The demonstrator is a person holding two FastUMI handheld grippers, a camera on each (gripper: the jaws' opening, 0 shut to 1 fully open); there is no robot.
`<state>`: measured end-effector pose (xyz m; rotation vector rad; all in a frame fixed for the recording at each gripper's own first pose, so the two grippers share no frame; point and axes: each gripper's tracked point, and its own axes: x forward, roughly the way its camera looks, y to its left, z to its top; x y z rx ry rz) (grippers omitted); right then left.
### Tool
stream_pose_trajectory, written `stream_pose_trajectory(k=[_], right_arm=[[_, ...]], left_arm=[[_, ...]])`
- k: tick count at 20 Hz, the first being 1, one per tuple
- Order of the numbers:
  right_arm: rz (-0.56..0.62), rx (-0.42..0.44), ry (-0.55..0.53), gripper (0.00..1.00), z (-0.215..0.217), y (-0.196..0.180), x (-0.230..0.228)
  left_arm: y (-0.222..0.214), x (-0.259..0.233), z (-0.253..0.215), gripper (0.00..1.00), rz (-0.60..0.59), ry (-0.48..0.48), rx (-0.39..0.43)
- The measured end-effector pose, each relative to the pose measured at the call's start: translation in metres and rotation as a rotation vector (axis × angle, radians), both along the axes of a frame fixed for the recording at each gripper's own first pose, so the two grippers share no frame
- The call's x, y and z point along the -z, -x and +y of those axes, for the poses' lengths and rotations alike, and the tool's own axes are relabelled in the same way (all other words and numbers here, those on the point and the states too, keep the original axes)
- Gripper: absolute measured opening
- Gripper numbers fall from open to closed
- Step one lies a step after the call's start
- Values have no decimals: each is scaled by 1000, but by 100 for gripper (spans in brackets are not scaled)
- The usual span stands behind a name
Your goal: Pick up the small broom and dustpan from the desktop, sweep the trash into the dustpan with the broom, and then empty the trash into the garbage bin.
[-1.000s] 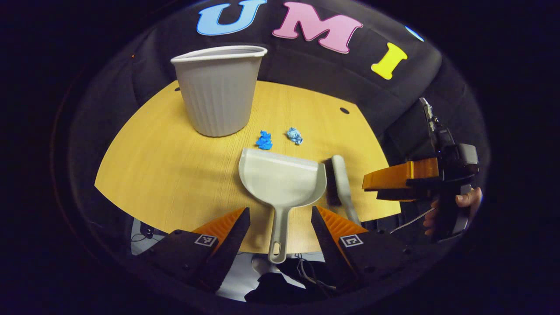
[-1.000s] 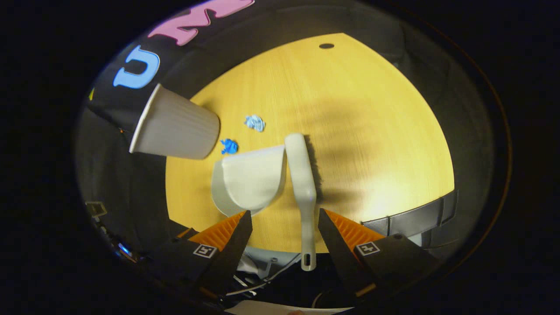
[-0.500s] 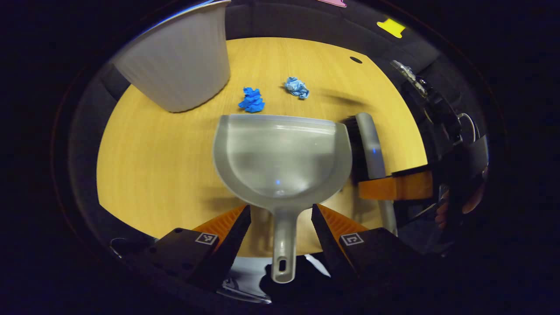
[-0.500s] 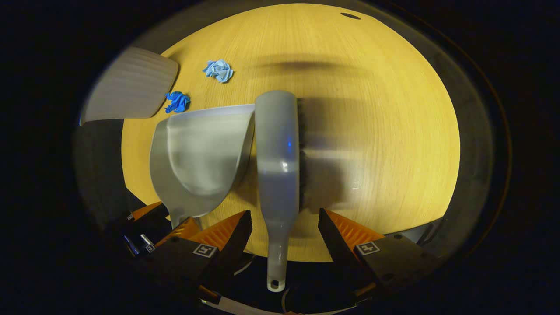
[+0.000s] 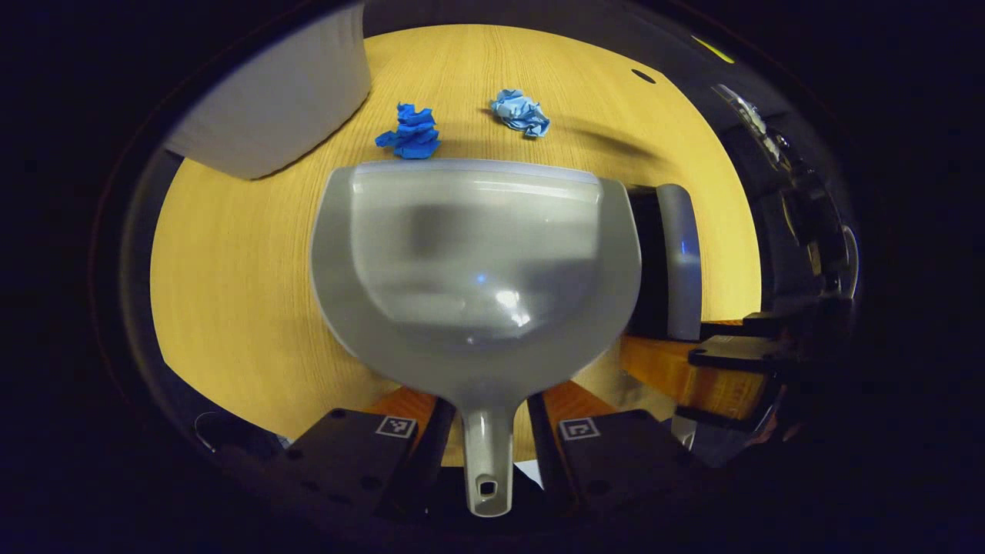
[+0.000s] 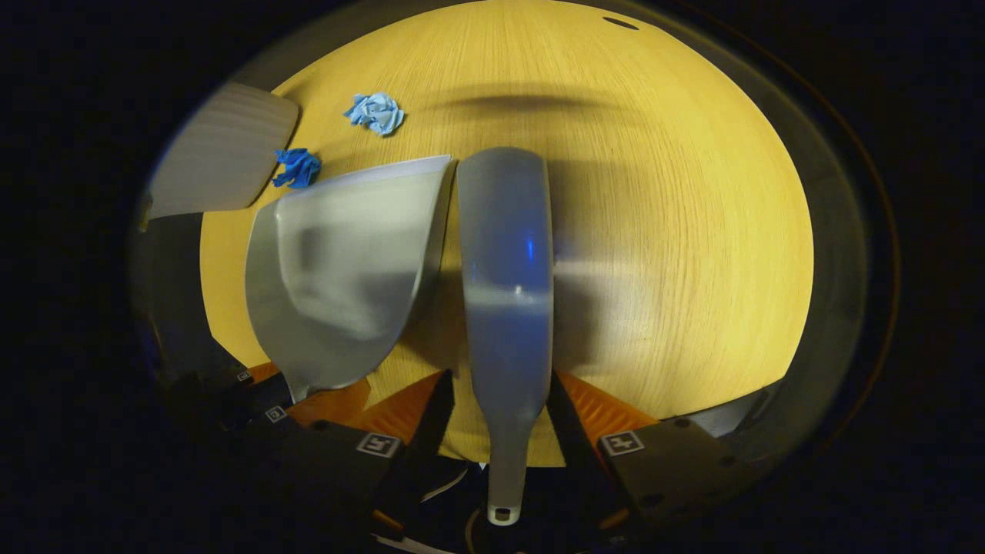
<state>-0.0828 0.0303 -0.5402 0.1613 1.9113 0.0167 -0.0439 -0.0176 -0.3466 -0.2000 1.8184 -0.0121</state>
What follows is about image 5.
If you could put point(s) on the light blue paper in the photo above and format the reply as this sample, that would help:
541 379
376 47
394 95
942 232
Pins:
519 111

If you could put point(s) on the white garbage bin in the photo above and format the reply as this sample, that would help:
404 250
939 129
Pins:
285 100

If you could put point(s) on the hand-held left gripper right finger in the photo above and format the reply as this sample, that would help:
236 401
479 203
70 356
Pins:
548 462

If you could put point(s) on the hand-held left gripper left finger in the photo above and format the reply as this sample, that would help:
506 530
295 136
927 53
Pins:
431 462

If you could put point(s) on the dark blue paper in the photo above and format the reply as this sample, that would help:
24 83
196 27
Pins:
412 131

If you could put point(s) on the wooden desktop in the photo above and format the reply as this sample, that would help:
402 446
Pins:
238 292

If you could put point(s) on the small grey broom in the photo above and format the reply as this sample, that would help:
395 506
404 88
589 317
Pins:
681 261

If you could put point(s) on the grey dustpan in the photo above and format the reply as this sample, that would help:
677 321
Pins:
477 254

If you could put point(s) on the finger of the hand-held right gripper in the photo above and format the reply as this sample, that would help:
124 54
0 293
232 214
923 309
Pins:
758 327
692 381

